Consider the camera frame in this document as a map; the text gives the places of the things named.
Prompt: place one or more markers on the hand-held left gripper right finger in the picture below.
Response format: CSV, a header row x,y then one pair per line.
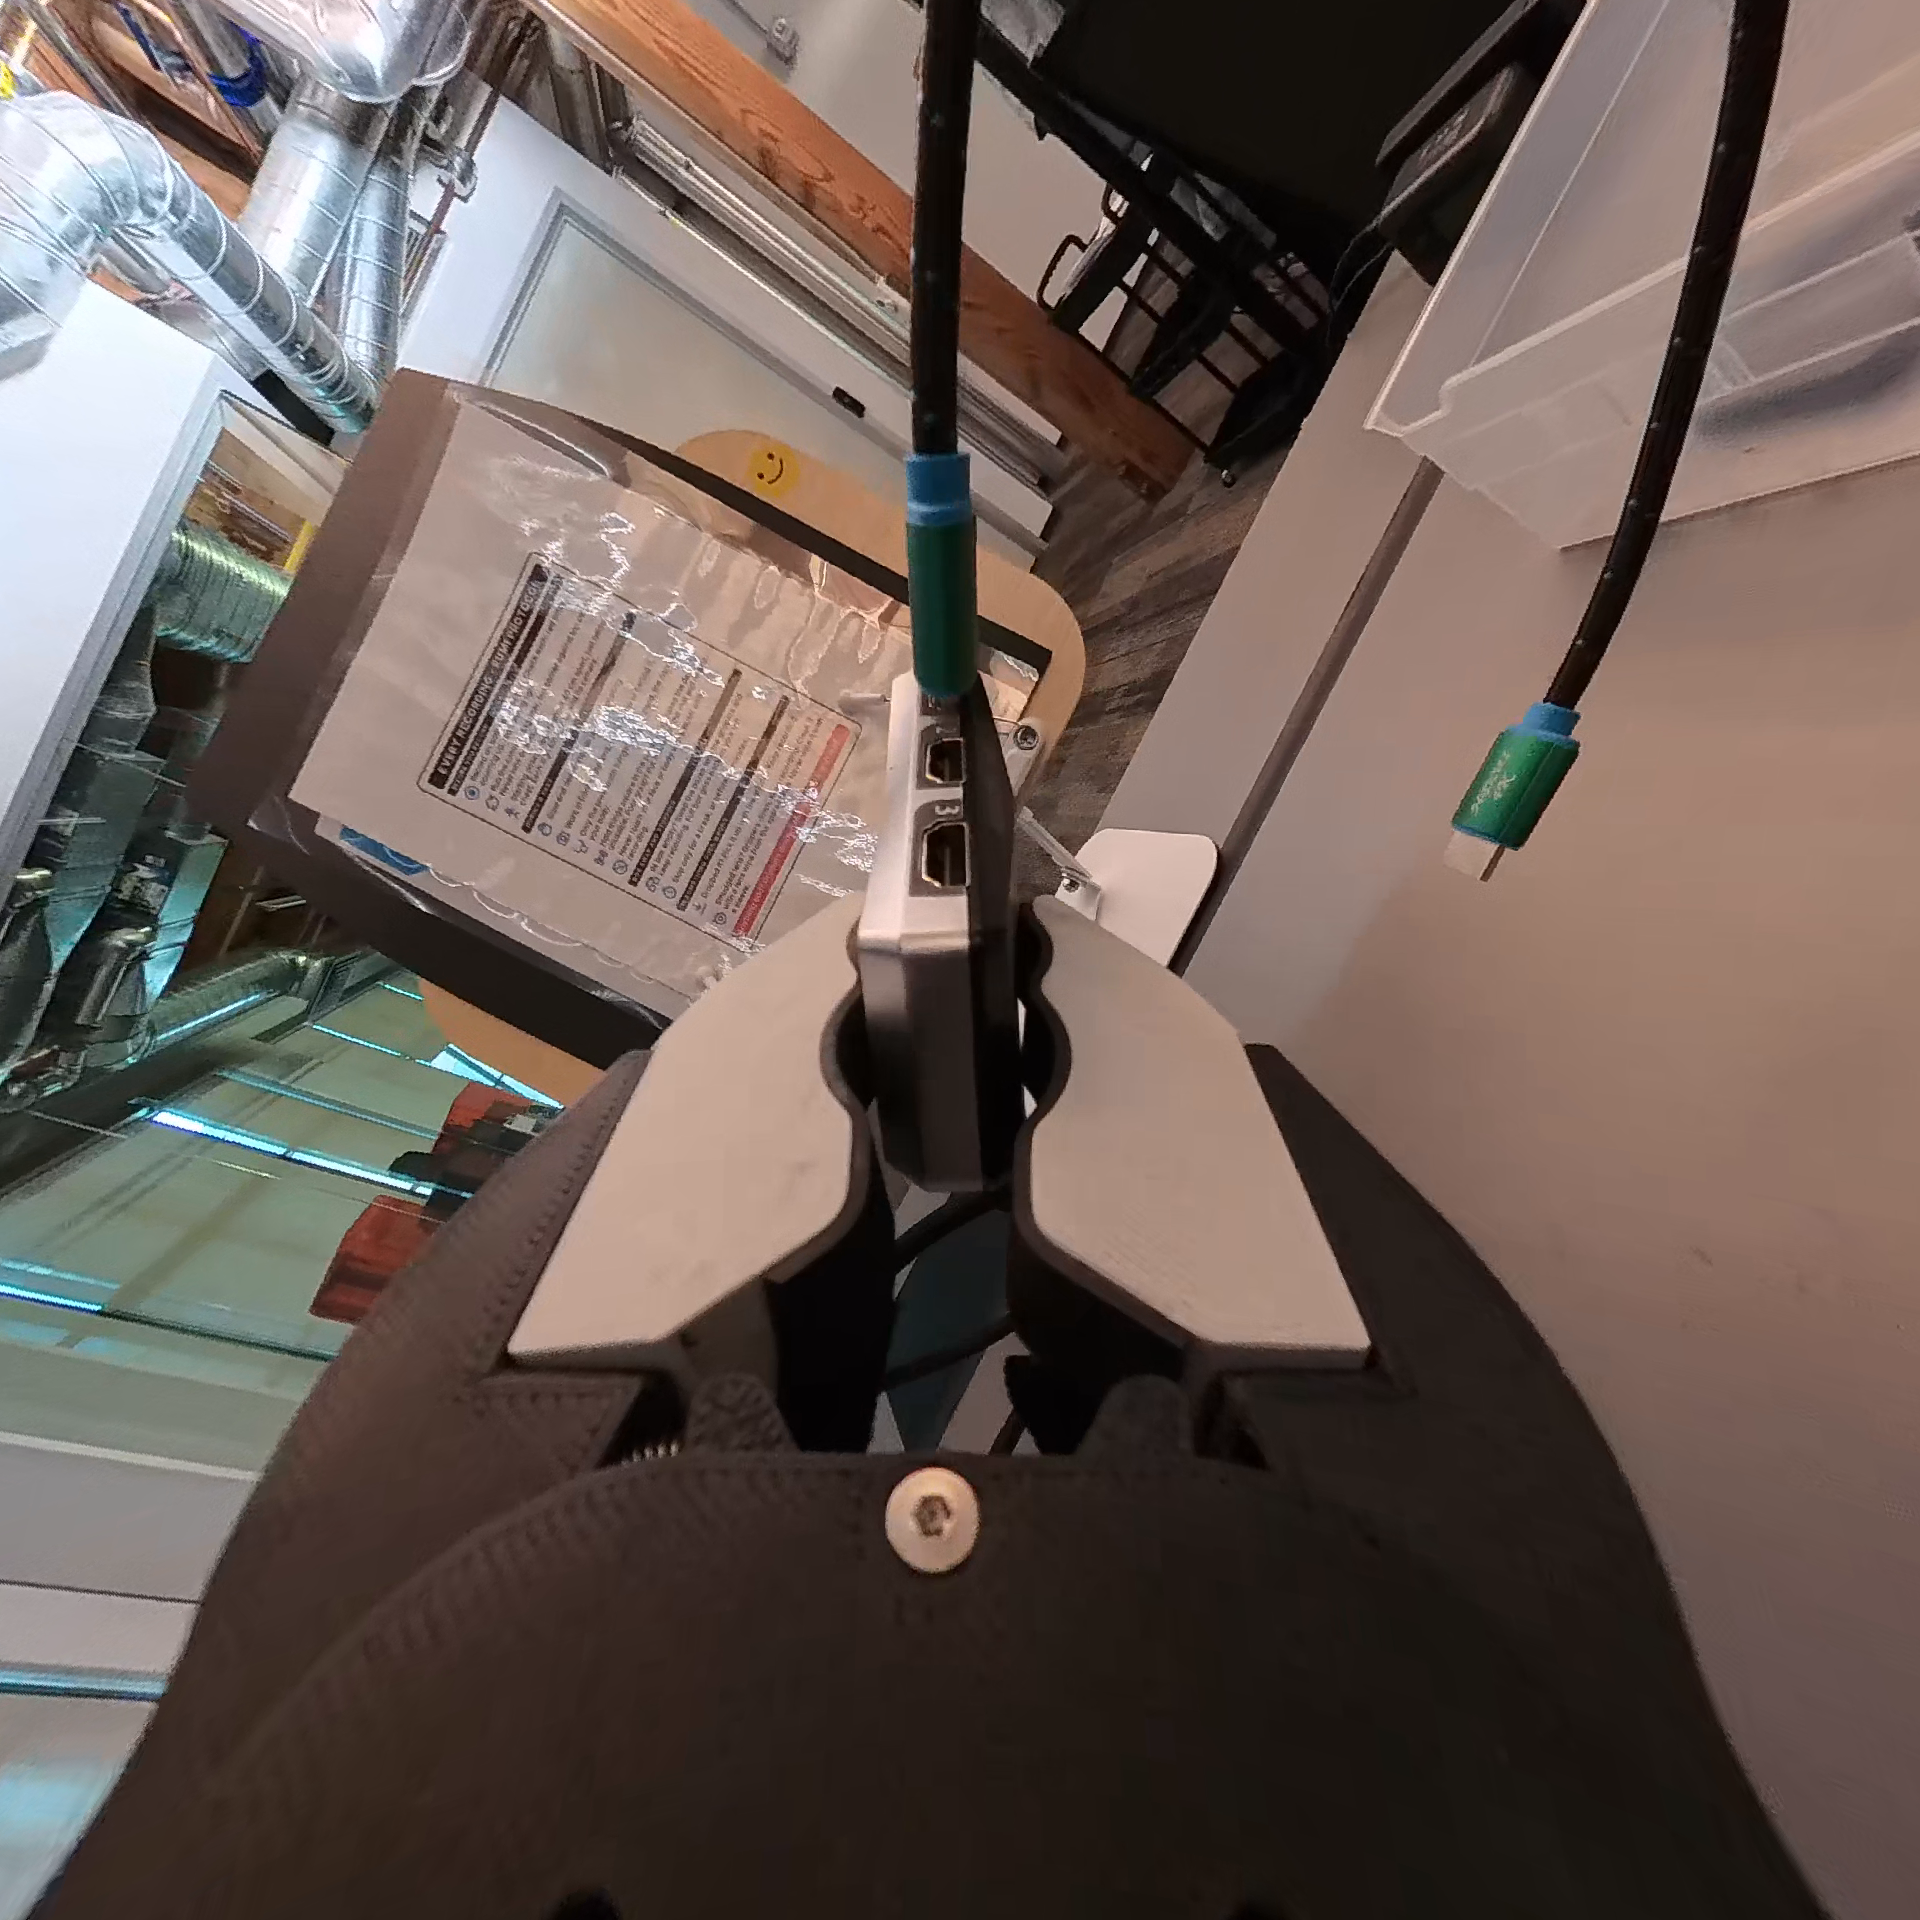
x,y
1185,1184

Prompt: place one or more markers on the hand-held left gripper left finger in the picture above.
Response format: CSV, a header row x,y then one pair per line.
x,y
705,1172

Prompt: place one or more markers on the silver hdmi switch box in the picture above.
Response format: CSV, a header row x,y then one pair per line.
x,y
930,1037

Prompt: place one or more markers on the clear plastic bin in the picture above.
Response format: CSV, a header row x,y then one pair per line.
x,y
1529,436

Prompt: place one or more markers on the white display stand base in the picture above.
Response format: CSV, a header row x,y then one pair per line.
x,y
1154,885

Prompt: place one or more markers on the black display board instruction sheet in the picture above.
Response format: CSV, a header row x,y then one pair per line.
x,y
525,675

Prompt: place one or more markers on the yellow smiley sticker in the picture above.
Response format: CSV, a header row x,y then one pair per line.
x,y
770,468

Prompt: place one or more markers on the white door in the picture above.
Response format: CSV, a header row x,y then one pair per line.
x,y
661,330

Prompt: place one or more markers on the silver ceiling ductwork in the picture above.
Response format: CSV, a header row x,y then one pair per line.
x,y
224,226

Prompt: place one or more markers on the black power adapter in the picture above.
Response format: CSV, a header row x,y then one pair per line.
x,y
1470,135

